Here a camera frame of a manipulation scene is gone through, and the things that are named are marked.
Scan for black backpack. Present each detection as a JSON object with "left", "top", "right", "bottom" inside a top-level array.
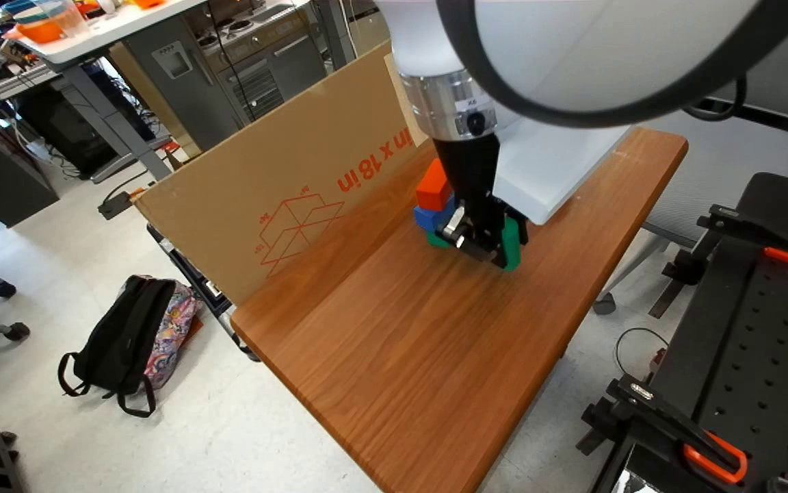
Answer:
[{"left": 54, "top": 275, "right": 205, "bottom": 422}]

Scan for orange foam block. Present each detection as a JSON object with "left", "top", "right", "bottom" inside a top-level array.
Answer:
[{"left": 414, "top": 161, "right": 458, "bottom": 214}]

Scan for white desk grey legs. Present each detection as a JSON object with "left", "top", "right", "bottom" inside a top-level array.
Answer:
[{"left": 6, "top": 0, "right": 210, "bottom": 186}]

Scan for grey office chair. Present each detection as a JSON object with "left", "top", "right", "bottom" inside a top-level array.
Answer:
[{"left": 595, "top": 53, "right": 788, "bottom": 318}]

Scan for black clamp orange handle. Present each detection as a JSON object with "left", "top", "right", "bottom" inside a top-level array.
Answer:
[
  {"left": 580, "top": 375, "right": 753, "bottom": 488},
  {"left": 695, "top": 202, "right": 788, "bottom": 272}
]

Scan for green block under blue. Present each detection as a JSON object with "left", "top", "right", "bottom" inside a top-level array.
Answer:
[{"left": 425, "top": 221, "right": 462, "bottom": 251}]

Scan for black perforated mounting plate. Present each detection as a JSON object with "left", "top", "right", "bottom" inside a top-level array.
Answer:
[{"left": 595, "top": 171, "right": 788, "bottom": 493}]

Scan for blue foam arch block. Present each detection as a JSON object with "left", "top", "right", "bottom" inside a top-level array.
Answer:
[{"left": 410, "top": 199, "right": 459, "bottom": 235}]

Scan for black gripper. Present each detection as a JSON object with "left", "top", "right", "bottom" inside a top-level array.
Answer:
[{"left": 432, "top": 132, "right": 533, "bottom": 268}]

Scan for green foam cylinder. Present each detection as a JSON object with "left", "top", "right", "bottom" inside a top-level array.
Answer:
[{"left": 493, "top": 217, "right": 530, "bottom": 275}]

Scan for brown cardboard panel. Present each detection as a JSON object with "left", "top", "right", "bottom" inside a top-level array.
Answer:
[{"left": 131, "top": 39, "right": 437, "bottom": 310}]

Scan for grey metal cabinet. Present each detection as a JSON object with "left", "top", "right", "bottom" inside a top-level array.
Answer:
[{"left": 124, "top": 0, "right": 335, "bottom": 154}]

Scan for thin black cable loop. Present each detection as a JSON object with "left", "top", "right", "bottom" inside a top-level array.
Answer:
[{"left": 614, "top": 325, "right": 674, "bottom": 386}]

